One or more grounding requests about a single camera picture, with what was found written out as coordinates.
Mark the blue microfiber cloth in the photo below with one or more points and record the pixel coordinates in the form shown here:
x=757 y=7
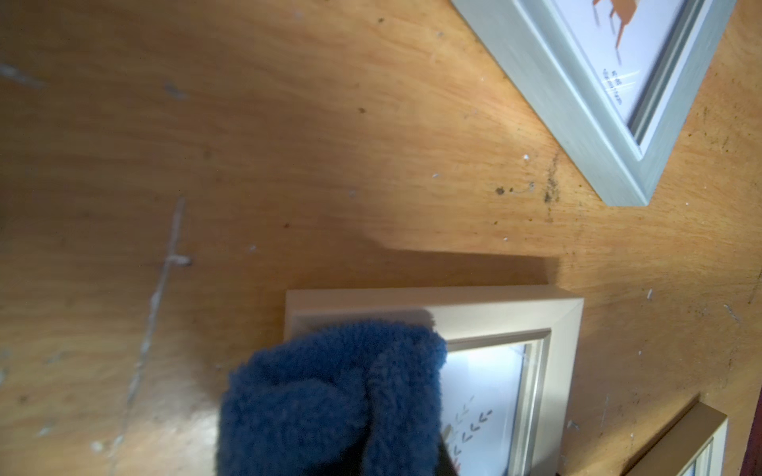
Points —
x=361 y=398

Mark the cream picture frame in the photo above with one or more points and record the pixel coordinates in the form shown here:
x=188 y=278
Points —
x=508 y=373
x=695 y=445

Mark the light green picture frame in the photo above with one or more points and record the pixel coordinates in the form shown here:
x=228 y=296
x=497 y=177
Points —
x=613 y=81

